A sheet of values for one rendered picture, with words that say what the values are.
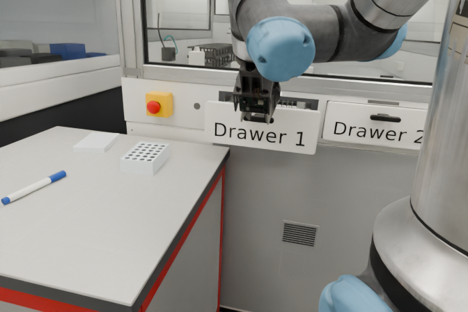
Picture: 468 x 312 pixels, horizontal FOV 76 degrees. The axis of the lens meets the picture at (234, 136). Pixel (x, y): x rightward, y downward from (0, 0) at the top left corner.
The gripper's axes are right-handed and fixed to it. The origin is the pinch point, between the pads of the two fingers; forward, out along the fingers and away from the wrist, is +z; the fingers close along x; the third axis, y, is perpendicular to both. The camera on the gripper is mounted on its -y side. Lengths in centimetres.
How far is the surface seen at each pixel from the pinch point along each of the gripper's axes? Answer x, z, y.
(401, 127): 36.8, 13.2, -11.4
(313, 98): 13.2, 9.9, -15.9
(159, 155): -24.1, 8.9, 9.6
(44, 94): -80, 18, -14
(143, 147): -30.3, 10.4, 7.1
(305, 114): 10.9, 2.6, -3.4
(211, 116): -12.7, 5.0, -1.7
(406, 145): 39.1, 17.3, -8.6
